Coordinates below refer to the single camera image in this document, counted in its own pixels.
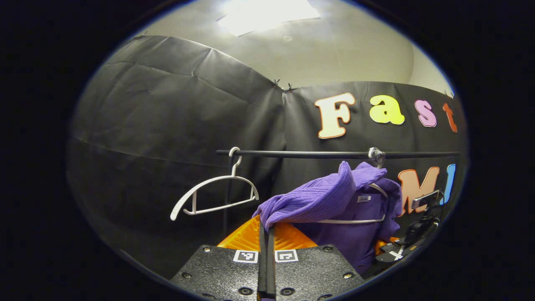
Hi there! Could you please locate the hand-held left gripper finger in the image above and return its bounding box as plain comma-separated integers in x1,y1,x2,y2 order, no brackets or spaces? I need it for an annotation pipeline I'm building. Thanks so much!
267,222,367,301
171,215,268,301

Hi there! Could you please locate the purple ribbed shirt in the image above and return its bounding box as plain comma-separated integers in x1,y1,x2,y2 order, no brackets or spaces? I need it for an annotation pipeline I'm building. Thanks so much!
252,161,404,275

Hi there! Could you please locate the white hanger with metal hook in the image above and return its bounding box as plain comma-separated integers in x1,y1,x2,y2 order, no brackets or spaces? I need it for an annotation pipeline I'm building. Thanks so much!
318,147,390,224

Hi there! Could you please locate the empty white clothes hanger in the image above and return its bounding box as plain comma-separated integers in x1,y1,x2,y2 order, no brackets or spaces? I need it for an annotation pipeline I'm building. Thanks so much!
170,147,260,221

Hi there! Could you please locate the black clothes rack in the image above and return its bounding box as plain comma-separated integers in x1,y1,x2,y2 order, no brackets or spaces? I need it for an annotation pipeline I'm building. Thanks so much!
216,148,461,239

